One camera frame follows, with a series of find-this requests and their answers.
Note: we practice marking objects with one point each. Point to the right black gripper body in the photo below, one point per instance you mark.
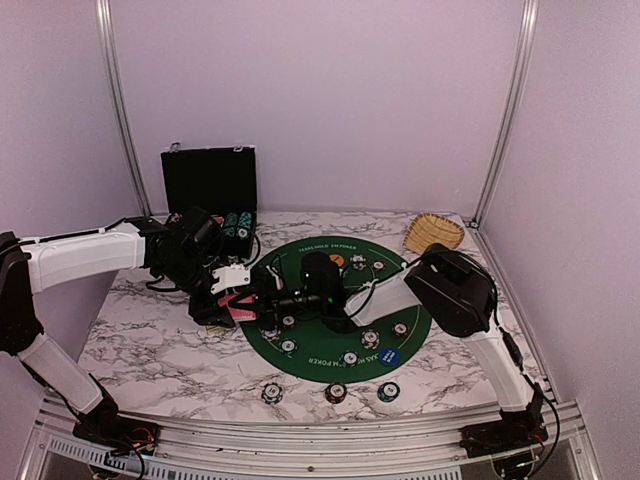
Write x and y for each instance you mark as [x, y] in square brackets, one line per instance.
[294, 304]

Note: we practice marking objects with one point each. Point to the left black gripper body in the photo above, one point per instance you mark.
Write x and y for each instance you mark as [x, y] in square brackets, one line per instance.
[203, 311]

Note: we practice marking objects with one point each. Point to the red chips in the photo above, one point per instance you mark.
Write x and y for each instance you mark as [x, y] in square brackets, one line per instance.
[400, 330]
[289, 322]
[378, 266]

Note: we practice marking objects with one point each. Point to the white chips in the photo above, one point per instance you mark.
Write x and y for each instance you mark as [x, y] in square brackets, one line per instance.
[358, 262]
[370, 339]
[271, 335]

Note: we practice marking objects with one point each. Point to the red playing card deck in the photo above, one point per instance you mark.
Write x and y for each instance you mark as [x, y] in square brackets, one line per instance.
[238, 307]

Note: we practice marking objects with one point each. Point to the orange big blind button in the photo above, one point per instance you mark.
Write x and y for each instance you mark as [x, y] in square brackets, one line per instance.
[337, 259]

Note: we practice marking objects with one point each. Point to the red black chip stack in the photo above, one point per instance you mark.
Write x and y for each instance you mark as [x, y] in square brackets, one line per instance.
[335, 393]

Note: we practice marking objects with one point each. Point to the blue small blind button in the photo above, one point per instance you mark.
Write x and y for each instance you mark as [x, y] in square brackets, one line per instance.
[389, 357]

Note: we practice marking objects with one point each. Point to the teal chip stack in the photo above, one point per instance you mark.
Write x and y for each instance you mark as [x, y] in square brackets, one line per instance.
[388, 392]

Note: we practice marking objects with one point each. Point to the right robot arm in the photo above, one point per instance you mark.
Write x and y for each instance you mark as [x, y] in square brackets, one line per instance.
[459, 295]

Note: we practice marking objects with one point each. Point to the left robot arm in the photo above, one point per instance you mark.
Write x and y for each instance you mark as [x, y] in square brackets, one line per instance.
[52, 289]

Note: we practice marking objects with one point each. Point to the blue gold card box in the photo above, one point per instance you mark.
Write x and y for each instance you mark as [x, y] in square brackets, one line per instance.
[214, 330]

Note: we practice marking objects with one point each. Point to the round green poker mat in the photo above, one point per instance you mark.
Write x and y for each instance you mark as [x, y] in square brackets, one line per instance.
[317, 357]

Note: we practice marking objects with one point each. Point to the teal chips row in case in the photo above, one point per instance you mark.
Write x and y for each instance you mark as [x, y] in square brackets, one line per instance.
[244, 225]

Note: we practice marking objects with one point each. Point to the green chips row in case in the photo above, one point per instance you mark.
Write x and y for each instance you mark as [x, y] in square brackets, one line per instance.
[230, 226]

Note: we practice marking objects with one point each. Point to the black poker chip case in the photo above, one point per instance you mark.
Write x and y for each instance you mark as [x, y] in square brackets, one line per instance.
[219, 180]

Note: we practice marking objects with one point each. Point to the woven bamboo tray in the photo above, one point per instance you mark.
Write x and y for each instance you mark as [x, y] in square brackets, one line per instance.
[428, 229]

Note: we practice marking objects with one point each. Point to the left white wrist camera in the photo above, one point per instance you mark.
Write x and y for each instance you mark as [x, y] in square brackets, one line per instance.
[229, 276]

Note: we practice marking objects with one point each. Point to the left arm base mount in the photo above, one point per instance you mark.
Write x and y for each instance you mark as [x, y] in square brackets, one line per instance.
[125, 434]

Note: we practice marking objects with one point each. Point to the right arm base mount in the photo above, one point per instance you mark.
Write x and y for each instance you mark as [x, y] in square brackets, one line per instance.
[499, 437]

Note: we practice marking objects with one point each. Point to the right aluminium frame post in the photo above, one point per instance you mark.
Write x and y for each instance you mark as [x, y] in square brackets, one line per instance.
[515, 91]

